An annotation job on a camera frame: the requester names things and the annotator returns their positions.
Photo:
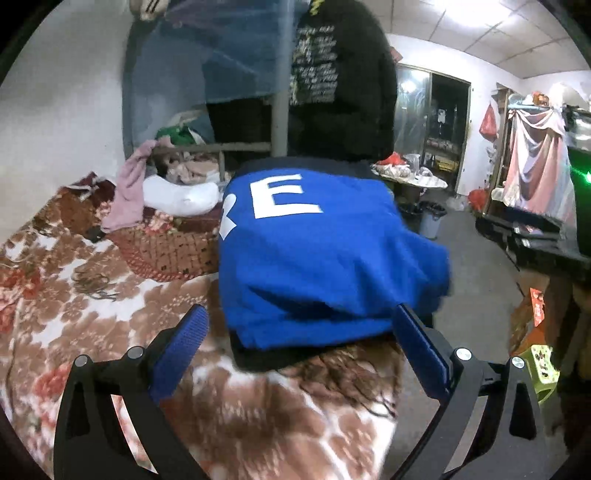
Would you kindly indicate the glass door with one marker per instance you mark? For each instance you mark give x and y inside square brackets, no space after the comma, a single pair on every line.
[415,115]

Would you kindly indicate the grey waste bin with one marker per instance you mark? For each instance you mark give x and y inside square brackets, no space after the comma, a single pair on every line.
[431,221]

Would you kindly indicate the green plastic stool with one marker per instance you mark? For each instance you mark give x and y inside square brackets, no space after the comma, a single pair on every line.
[538,364]

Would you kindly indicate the small black object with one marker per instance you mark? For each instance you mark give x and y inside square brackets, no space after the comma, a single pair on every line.
[95,234]

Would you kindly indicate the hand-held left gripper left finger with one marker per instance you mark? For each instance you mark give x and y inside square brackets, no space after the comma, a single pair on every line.
[178,353]

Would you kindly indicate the black printed hoodie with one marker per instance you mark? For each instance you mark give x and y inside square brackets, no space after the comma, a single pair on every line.
[351,92]

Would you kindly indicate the blue and black hooded jacket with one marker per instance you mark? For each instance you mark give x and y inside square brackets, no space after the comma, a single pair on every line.
[323,258]

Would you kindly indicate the white striped jacket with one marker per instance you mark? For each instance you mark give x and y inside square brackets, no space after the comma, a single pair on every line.
[150,9]

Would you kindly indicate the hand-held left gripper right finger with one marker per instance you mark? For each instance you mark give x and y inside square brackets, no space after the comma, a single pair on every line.
[422,353]

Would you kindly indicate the red box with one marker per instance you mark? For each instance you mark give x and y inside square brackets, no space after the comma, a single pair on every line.
[536,304]

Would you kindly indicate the round table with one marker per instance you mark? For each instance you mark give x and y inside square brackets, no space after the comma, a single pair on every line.
[415,182]

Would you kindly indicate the green cloth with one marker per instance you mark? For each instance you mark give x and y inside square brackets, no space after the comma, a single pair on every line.
[178,134]

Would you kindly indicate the pink cloth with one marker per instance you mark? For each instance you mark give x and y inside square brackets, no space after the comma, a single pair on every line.
[129,194]

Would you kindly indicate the red hanging bag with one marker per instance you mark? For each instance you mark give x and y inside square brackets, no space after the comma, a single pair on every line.
[488,124]

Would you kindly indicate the red woven bed mat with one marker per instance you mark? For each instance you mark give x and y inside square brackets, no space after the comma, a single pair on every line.
[161,251]

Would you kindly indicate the brown floral blanket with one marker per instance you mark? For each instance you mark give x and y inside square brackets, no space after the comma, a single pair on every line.
[92,323]

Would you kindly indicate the pink curtain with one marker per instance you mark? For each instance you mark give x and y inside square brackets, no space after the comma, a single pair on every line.
[535,157]

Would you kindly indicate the grey metal bed frame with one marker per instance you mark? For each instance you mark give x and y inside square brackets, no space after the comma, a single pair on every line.
[278,129]

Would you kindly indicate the black waste bin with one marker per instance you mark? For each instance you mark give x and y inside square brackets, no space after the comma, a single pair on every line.
[408,214]

